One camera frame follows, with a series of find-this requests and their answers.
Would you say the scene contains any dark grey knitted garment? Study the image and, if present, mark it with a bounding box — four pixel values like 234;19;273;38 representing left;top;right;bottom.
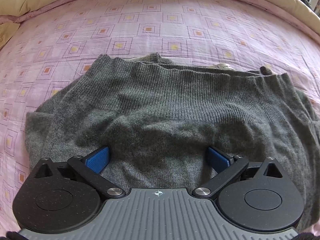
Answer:
25;55;319;230

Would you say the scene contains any pink patterned bed sheet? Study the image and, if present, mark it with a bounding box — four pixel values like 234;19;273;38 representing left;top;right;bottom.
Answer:
1;0;319;233

